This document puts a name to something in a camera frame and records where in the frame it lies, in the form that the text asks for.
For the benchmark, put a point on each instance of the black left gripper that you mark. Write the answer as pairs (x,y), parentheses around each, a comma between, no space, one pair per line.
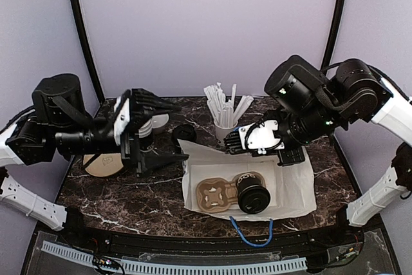
(130,149)

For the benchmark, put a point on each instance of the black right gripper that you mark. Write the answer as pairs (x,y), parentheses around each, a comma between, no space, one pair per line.
(295,156)

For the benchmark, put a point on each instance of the stack of paper cups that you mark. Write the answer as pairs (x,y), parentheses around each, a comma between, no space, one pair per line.
(146,140)

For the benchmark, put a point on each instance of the checkered paper bag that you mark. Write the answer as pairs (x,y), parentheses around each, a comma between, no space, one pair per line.
(291,188)

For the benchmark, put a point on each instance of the brown pulp cup carrier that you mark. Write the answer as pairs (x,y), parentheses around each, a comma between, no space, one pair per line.
(216,195)

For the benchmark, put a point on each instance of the black coffee cup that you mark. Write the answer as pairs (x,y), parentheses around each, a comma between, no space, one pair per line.
(253,196)
(176,145)

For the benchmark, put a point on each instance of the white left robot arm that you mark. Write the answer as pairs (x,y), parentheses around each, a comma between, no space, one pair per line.
(26,141)

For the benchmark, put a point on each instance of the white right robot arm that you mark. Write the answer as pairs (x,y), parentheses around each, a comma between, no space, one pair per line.
(369,113)

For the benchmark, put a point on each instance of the white ceramic bowl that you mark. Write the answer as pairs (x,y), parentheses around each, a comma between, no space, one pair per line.
(159,123)

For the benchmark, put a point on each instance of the beige round plate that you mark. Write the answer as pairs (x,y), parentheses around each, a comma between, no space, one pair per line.
(103,166)

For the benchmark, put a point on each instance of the white cup holding straws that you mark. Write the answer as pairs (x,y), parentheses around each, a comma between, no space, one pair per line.
(221,132)

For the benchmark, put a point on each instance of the bundle of wrapped straws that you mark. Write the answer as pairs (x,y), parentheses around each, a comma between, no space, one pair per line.
(222,108)

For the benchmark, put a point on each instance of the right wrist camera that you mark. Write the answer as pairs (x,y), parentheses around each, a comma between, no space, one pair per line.
(293,84)

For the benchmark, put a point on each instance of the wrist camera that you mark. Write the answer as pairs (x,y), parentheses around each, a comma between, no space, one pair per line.
(58,103)
(293,84)

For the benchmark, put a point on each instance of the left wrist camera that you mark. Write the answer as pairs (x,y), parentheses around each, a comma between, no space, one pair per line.
(58,103)

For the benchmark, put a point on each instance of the black front rail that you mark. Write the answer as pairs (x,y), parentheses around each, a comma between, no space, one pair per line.
(310,242)

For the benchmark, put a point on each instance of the white slotted cable duct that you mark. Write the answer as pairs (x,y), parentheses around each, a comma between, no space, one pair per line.
(163,264)

